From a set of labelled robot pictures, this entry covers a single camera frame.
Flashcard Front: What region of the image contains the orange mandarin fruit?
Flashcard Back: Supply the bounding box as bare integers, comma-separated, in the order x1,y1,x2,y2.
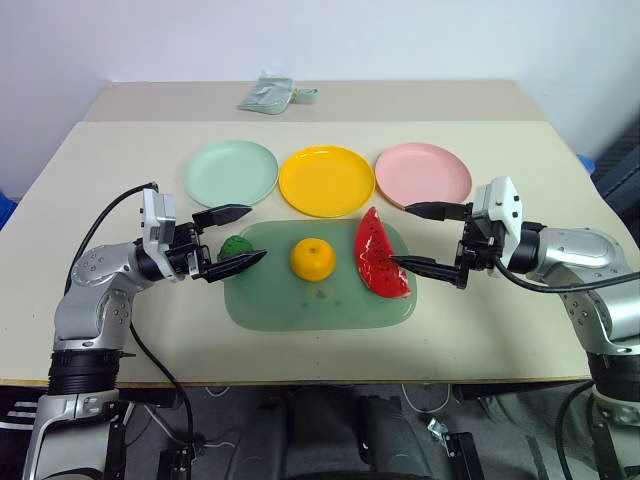
290,237,337,282

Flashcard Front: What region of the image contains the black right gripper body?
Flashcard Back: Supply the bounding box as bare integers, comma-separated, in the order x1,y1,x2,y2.
455,213,507,272

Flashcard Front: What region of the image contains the green leafy vegetable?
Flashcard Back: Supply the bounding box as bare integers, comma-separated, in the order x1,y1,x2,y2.
217,235,255,274

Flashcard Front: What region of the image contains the pink plate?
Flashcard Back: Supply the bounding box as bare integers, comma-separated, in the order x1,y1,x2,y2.
374,142,474,211

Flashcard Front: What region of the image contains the yellow plate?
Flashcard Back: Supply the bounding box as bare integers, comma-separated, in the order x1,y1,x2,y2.
278,145,377,219

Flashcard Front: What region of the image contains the black ribbed object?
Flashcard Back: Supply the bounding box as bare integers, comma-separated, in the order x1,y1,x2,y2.
592,115,640,223

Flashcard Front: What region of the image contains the translucent green rectangular tray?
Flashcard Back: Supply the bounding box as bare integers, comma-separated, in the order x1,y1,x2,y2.
222,219,420,332

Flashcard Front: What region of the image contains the mint green cloth pouch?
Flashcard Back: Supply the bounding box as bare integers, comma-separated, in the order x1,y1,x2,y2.
236,75,319,115

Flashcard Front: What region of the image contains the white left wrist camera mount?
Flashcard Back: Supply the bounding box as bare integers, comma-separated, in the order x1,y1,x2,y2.
140,187,178,256

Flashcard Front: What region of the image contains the black metal bracket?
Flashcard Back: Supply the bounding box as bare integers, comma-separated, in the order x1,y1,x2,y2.
156,445,196,480
439,430,485,480

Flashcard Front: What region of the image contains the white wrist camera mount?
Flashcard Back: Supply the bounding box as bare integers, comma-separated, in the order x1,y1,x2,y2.
140,187,178,256
472,175,526,261

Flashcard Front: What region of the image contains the red watermelon slice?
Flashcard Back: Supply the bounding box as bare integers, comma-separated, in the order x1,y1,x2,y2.
354,206,413,300

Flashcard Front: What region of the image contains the white thin cable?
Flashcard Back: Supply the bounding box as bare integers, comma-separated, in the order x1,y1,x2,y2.
399,383,455,413
126,399,236,451

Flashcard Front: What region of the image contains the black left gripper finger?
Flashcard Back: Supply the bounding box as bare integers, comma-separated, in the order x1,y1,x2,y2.
192,204,252,232
198,250,269,283

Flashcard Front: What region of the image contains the dark rounded robot leg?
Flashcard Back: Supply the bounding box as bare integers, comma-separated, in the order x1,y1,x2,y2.
351,394,451,480

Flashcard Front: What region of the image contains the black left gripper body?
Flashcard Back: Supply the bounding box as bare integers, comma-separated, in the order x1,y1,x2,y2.
164,221,211,280

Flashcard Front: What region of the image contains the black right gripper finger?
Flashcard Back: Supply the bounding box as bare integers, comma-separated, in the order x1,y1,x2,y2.
404,201,474,223
388,254,471,291

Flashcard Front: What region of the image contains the mint green plate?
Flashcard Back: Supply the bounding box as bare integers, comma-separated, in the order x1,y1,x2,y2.
182,140,279,210

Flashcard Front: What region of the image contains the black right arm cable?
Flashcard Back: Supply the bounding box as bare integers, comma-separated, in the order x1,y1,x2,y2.
492,258,640,293

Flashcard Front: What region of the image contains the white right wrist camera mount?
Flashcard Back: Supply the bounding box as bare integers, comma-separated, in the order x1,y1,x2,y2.
472,175,526,261

